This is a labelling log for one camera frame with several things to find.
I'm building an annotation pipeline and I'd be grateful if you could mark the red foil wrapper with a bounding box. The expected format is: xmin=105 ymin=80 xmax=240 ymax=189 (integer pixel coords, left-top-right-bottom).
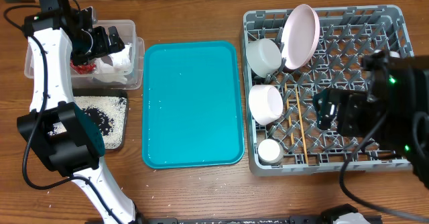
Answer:
xmin=70 ymin=60 xmax=96 ymax=74

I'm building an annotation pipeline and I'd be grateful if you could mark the white napkin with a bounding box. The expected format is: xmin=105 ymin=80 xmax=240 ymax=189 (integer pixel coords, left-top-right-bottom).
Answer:
xmin=93 ymin=44 xmax=133 ymax=84

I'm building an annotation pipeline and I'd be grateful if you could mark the wooden chopstick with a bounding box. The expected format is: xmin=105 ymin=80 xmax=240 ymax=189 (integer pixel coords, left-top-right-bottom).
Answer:
xmin=284 ymin=83 xmax=294 ymax=146
xmin=294 ymin=86 xmax=308 ymax=164

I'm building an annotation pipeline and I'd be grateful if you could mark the white rice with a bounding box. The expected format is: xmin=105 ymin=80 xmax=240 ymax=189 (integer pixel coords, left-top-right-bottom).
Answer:
xmin=50 ymin=95 xmax=128 ymax=150

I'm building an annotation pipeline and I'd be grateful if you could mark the grey bowl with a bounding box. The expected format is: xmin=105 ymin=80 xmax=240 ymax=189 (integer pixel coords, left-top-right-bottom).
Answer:
xmin=248 ymin=85 xmax=284 ymax=125

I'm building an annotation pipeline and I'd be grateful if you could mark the large white plate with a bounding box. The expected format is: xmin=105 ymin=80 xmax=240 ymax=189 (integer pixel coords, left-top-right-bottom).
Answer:
xmin=281 ymin=4 xmax=320 ymax=70

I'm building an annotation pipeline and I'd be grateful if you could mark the white paper cup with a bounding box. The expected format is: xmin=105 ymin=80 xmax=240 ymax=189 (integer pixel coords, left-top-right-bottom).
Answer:
xmin=257 ymin=139 xmax=284 ymax=166

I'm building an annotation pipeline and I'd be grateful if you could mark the small white plate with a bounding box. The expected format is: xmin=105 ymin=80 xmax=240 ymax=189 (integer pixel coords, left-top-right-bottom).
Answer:
xmin=246 ymin=38 xmax=282 ymax=78

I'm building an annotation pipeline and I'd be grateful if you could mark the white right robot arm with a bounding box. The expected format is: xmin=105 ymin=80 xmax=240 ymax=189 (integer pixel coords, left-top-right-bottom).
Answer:
xmin=312 ymin=50 xmax=428 ymax=223

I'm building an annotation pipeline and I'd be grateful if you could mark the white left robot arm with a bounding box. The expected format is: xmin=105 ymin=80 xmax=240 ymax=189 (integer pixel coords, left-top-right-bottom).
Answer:
xmin=17 ymin=0 xmax=144 ymax=223

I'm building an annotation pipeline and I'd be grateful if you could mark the grey dishwasher rack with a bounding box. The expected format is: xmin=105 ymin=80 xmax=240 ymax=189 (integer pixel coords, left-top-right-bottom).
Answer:
xmin=242 ymin=5 xmax=414 ymax=176

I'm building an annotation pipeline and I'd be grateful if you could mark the clear plastic bin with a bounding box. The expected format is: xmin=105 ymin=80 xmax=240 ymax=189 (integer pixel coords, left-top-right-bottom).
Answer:
xmin=24 ymin=17 xmax=144 ymax=95

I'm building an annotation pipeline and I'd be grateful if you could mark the black rectangular tray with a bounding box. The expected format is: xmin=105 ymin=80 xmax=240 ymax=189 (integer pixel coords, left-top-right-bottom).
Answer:
xmin=73 ymin=89 xmax=129 ymax=152

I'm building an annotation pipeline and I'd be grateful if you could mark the teal serving tray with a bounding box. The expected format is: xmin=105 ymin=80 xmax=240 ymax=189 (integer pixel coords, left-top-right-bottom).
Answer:
xmin=142 ymin=41 xmax=245 ymax=169

